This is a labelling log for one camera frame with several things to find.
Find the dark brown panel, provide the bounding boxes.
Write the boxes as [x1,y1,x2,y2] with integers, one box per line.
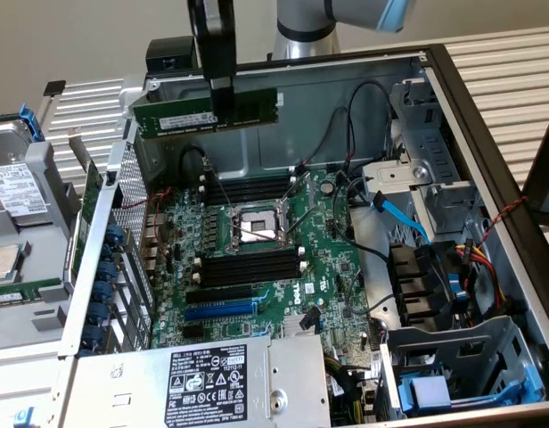
[520,101,549,229]

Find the light blue flat wire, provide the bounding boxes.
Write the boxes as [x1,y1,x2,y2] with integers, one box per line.
[370,189,433,247]

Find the silver CPU chip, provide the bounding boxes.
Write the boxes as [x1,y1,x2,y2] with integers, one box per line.
[0,243,25,285]

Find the blue plastic tab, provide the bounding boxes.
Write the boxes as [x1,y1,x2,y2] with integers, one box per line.
[447,266,471,300]

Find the blue disk bracket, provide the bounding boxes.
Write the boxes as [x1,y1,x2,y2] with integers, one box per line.
[16,103,46,144]

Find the silver metal disk bay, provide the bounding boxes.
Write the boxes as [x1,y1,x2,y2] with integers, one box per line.
[361,78,483,240]

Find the silver hard disk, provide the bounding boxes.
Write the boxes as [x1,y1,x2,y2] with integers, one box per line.
[0,119,52,229]

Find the black box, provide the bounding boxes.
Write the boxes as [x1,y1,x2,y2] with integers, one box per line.
[145,36,203,76]

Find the black angled wire plug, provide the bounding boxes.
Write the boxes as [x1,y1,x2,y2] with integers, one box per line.
[299,306,321,332]

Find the blue expansion slot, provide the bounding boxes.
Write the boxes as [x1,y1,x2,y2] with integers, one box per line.
[182,298,258,322]

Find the green graphics card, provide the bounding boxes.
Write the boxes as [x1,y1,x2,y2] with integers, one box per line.
[67,127,105,286]

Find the green motherboard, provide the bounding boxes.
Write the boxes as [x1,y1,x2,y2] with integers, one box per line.
[143,167,387,358]

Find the open metal PC case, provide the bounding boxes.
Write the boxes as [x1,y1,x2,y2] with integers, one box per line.
[55,42,549,428]

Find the tall silver rear port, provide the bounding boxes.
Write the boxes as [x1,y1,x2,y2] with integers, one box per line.
[144,212,169,234]
[140,243,162,265]

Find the thin black wire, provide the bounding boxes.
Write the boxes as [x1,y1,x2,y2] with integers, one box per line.
[345,78,395,174]
[306,105,352,167]
[331,176,391,265]
[335,249,394,318]

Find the CPU socket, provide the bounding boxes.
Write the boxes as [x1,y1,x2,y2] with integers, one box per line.
[227,202,298,253]

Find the black RAM slot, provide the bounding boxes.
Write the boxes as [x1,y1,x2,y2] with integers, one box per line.
[202,190,293,207]
[196,261,304,280]
[202,179,296,193]
[202,185,295,200]
[201,173,298,188]
[194,267,306,289]
[197,247,303,266]
[197,255,303,273]

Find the grey power supply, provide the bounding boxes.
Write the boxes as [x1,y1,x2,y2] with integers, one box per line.
[69,333,333,428]

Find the thin steel locking lever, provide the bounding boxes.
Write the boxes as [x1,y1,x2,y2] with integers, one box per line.
[201,155,235,215]
[231,222,283,246]

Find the black power supply label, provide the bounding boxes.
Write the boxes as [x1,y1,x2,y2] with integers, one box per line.
[168,344,249,425]

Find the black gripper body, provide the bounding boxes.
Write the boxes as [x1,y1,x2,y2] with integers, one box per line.
[187,0,238,82]

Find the small blue plastic piece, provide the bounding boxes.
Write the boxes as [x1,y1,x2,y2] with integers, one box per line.
[13,406,36,428]

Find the long black expansion slot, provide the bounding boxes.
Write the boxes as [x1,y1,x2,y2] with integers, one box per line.
[184,284,254,305]

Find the grey parts rack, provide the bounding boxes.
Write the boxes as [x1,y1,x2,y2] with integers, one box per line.
[0,113,83,358]

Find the black fan shroud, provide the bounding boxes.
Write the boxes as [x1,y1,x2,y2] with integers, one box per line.
[387,240,459,329]

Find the blue disk caddy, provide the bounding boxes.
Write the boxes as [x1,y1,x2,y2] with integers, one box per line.
[397,354,546,416]

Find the green RAM stick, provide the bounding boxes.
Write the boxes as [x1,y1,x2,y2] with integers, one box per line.
[0,277,62,309]
[132,86,281,142]

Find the red yellow power wires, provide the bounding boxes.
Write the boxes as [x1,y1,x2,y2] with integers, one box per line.
[455,238,512,316]

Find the yellow black wire bundle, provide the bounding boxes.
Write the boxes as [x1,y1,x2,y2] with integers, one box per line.
[324,355,363,428]

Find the silver chipset heat sink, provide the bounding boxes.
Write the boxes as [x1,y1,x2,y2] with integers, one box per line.
[284,313,324,336]

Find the thick black cable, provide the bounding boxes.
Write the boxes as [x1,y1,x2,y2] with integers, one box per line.
[179,145,212,180]

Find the grey disk bay cage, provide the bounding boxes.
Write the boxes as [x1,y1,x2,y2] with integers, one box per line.
[380,314,549,423]

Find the red black twisted wire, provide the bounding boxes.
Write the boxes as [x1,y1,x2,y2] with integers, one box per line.
[476,194,530,251]
[121,185,174,262]

